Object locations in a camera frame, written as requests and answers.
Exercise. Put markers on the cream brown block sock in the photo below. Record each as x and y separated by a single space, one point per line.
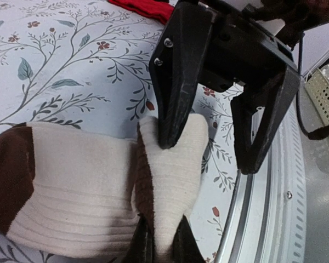
80 194

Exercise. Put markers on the red beige face sock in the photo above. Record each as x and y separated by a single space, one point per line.
157 10

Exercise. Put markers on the aluminium front rail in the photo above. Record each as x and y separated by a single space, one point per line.
262 217

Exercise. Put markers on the floral patterned table mat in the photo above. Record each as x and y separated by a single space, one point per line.
84 64

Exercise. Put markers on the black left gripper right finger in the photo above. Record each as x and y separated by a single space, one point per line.
185 248

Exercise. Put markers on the cream perforated basket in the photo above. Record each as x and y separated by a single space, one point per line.
317 87

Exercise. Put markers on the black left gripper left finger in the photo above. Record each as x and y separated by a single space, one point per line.
141 249

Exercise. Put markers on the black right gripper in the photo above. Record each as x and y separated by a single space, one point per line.
215 44

